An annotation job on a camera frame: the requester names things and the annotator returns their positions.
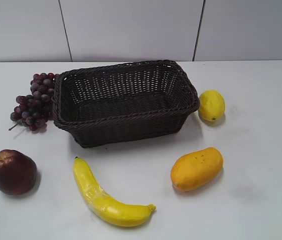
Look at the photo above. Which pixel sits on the dark red apple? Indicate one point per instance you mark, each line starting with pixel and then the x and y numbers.
pixel 18 172

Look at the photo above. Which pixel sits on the black woven basket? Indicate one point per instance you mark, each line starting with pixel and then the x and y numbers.
pixel 123 102

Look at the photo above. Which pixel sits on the orange mango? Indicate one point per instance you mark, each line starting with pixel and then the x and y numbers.
pixel 193 170

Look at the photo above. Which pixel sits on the yellow lemon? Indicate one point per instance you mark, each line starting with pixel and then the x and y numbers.
pixel 212 105

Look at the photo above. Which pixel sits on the yellow banana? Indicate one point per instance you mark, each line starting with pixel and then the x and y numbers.
pixel 105 206

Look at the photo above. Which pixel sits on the purple grape bunch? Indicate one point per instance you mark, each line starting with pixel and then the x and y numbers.
pixel 34 110

